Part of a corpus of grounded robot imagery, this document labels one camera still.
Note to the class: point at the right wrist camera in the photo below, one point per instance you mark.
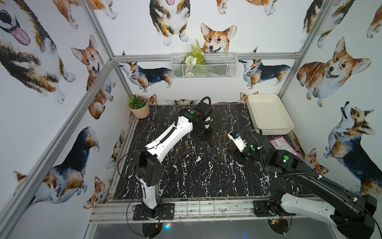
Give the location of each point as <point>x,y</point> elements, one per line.
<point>240,143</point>

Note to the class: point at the green fern with white flower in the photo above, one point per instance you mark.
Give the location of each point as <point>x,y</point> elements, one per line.
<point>194,61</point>

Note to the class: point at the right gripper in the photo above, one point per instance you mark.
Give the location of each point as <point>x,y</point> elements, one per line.
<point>239,153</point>

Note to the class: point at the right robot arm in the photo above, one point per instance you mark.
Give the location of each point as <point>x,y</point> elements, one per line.
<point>350,213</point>

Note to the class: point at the white wire basket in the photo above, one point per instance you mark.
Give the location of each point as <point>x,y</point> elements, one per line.
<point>218,65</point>

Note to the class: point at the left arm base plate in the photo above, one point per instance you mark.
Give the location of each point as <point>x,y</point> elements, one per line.
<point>165,211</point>

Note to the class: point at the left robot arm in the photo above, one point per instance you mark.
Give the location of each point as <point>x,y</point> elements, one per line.
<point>148,164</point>

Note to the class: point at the potted green plant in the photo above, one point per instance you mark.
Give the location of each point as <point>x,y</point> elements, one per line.
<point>139,106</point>

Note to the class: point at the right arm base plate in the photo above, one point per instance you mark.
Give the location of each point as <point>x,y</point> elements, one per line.
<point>269,208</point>

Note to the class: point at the pink card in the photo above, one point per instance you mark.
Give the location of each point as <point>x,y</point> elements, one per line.
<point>280,143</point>

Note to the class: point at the cream rectangular tray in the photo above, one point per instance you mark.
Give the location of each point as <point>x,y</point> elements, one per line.
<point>268,115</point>

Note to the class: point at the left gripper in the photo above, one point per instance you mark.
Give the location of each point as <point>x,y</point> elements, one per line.
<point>205,131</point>

